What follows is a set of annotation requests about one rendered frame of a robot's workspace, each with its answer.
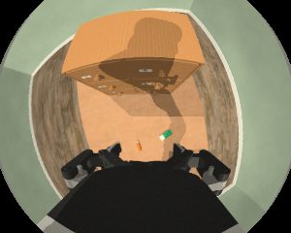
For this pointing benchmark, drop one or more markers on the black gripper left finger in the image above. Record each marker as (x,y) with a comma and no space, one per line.
(86,162)

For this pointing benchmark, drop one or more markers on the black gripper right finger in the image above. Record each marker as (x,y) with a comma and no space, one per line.
(213,172)

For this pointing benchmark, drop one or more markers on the green and white eraser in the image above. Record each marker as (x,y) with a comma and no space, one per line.
(165,135)

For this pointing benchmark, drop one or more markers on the brown wooden drawer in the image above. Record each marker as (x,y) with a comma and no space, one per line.
(166,83)
(121,91)
(154,91)
(111,85)
(160,68)
(113,70)

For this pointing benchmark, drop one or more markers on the brown wooden chest of drawers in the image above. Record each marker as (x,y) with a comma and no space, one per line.
(134,35)

